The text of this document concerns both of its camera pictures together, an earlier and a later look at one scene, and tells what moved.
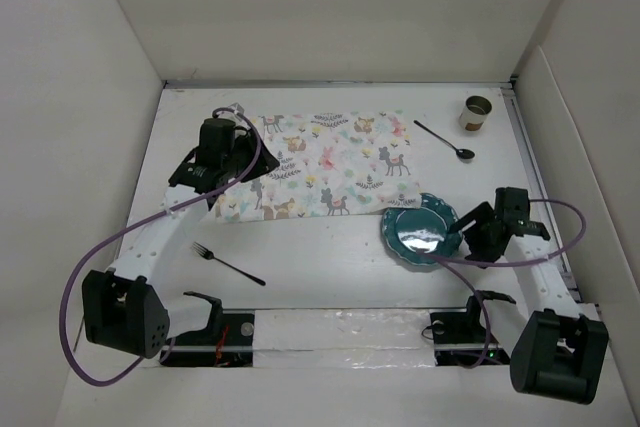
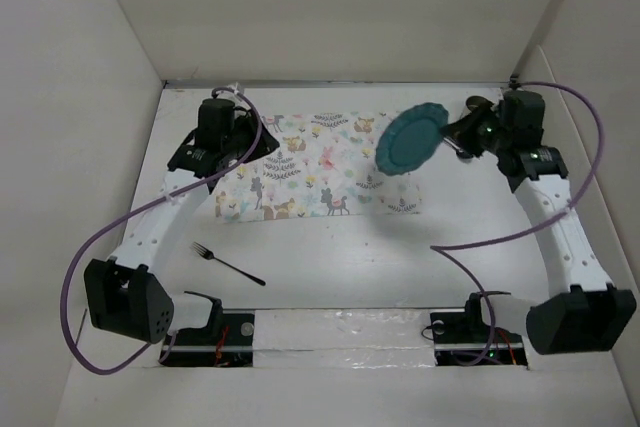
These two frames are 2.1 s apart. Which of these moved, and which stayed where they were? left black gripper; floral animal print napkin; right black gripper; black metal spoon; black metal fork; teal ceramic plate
Moved: right black gripper; teal ceramic plate; left black gripper
Stayed: floral animal print napkin; black metal spoon; black metal fork
